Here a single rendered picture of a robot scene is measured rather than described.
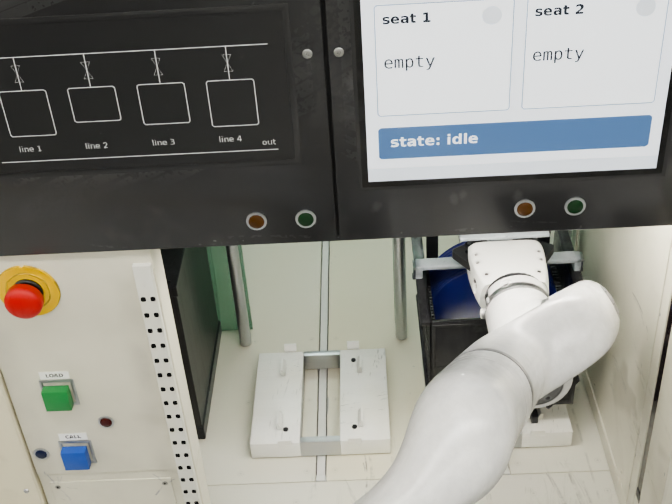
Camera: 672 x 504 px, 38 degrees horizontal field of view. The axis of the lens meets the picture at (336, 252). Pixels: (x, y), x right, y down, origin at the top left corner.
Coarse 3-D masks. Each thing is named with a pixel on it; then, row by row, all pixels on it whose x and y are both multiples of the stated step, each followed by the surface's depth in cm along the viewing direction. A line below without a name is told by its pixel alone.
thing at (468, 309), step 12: (444, 288) 143; (456, 288) 143; (468, 288) 143; (552, 288) 143; (444, 300) 145; (456, 300) 145; (468, 300) 145; (444, 312) 146; (456, 312) 146; (468, 312) 146
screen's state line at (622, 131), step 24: (552, 120) 92; (576, 120) 92; (600, 120) 92; (624, 120) 92; (648, 120) 92; (384, 144) 94; (408, 144) 94; (432, 144) 94; (456, 144) 94; (480, 144) 94; (504, 144) 94; (528, 144) 94; (552, 144) 94; (576, 144) 94; (600, 144) 94; (624, 144) 94
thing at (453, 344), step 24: (432, 240) 149; (504, 240) 135; (432, 264) 139; (456, 264) 138; (552, 264) 149; (576, 264) 138; (432, 312) 142; (432, 336) 134; (456, 336) 134; (480, 336) 135; (432, 360) 137
